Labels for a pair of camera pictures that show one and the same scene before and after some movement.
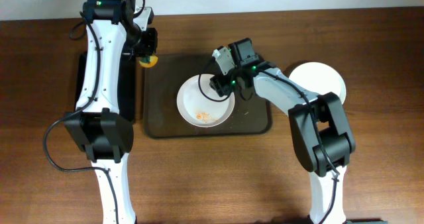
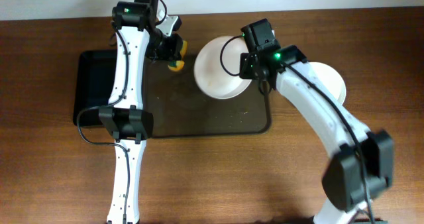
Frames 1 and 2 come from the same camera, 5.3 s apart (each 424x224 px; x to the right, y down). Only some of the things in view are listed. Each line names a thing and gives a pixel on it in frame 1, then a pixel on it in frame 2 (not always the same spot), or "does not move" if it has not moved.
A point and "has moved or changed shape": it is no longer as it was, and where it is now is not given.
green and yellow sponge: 148,61 has moved or changed shape
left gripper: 148,47 -> 173,48
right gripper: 219,85 -> 249,66
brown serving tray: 252,114 does not move
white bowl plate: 201,105 has moved or changed shape
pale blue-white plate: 319,78 does not move
